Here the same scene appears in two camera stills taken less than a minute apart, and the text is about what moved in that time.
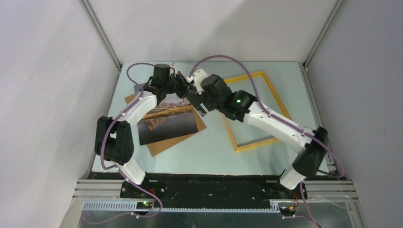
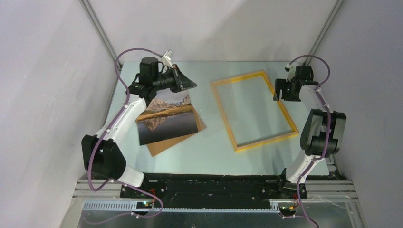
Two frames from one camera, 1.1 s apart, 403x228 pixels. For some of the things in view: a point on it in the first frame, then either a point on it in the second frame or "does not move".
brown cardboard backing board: x=157 y=148 does not move
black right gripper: x=197 y=99 to x=281 y=84
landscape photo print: x=173 y=117 does not move
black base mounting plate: x=209 y=190 does not move
